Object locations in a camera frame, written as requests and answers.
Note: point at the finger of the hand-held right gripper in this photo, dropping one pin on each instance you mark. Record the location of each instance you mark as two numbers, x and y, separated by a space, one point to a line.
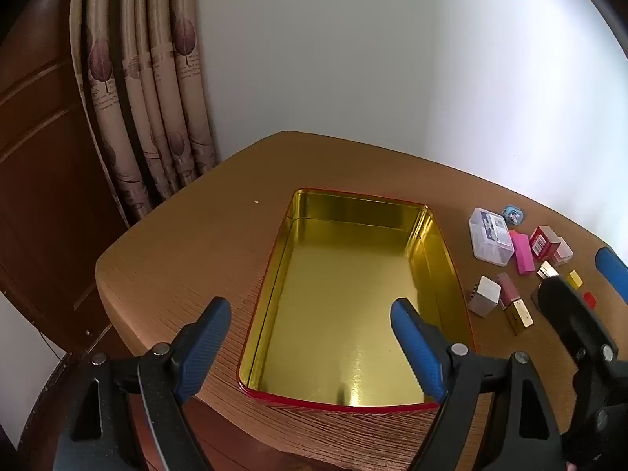
571 316
612 269

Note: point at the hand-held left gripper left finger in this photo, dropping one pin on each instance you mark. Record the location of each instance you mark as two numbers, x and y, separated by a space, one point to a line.
206 348

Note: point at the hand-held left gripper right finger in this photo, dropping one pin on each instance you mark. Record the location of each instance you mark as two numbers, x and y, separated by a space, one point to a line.
417 348

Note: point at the small gold box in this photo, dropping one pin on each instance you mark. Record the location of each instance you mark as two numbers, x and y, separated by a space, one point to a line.
547 270

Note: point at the pink and gold lip gloss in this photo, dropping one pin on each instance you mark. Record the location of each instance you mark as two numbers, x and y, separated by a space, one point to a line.
517 316

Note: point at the pink rectangular block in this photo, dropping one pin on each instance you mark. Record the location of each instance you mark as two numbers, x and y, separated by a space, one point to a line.
521 254

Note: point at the silver cube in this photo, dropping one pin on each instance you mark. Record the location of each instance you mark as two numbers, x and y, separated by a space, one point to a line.
485 297

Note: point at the red and gold tin box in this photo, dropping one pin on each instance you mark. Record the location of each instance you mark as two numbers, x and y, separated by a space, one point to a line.
343 279

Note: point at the clear plastic box white label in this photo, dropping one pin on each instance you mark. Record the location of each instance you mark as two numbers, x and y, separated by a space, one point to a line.
490 238

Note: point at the yellow cube red stripes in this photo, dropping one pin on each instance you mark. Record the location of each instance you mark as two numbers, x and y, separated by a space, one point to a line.
573 278

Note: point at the clear pink plastic box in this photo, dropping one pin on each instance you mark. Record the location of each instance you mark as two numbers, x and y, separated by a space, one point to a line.
563 251

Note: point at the red cardboard box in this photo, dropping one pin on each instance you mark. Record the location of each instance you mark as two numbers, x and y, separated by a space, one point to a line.
542 243

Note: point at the small blue round case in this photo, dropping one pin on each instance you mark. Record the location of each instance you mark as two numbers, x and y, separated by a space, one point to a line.
512 214

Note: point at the brown wooden door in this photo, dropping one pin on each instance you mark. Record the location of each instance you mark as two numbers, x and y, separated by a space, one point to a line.
39 157

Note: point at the beige leaf-print curtain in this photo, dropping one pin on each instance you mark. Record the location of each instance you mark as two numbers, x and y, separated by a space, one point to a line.
162 83

